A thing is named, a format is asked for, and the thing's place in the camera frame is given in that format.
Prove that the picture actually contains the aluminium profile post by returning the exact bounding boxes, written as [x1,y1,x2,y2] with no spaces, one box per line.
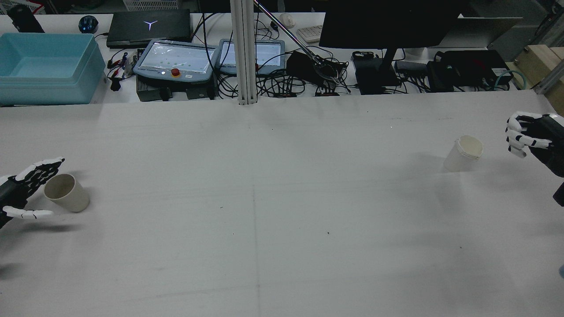
[230,0,258,105]

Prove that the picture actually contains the black electronics box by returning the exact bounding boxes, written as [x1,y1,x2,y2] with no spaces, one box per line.
[427,50,514,92]

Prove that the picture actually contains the beige paper cup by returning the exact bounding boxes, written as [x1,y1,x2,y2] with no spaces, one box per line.
[44,174,90,213]

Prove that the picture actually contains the black closed laptop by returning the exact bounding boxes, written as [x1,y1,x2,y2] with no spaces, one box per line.
[106,10,193,49]

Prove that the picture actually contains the black monitor base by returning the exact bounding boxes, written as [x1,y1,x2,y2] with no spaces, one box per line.
[352,46,401,95]

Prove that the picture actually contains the green cable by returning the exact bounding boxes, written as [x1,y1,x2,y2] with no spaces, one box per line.
[496,70,528,91]

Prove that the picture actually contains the white plastic basket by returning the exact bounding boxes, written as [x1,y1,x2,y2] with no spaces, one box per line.
[122,0,182,11]

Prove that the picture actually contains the teach pendant with red button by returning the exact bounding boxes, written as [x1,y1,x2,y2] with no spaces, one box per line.
[133,39,221,84]

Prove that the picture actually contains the white keyboard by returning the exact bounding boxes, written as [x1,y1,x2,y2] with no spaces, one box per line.
[297,25,324,43]

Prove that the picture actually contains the grey flat board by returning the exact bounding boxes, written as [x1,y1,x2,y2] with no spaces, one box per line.
[434,17,523,49]

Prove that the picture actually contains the grey usb hub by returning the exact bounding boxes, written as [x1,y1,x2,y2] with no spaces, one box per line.
[394,60,428,75]

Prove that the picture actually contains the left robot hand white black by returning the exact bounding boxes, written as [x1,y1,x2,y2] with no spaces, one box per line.
[0,158,65,229]

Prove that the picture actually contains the wooden box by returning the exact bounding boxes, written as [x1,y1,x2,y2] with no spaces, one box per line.
[513,44,564,115]

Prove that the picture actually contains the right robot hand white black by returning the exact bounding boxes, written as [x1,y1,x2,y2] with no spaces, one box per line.
[505,111,564,177]

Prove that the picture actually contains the metal grabber rod with claw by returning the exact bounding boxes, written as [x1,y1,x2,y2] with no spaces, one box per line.
[253,0,341,83]

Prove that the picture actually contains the light blue plastic tub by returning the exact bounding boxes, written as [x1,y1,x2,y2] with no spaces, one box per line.
[0,32,106,106]

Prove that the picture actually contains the round blue black gadget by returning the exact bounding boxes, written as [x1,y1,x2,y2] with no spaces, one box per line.
[78,15,99,34]

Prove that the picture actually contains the grey teach pendant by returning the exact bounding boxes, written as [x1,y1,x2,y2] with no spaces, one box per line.
[218,39,286,75]

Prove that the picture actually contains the black box under pendant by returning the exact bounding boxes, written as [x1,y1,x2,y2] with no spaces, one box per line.
[137,79,216,102]

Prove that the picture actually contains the white paper cup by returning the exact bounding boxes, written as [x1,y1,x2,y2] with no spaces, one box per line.
[443,135,484,173]

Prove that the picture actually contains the black computer monitor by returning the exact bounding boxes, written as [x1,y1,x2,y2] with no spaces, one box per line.
[319,0,468,49]

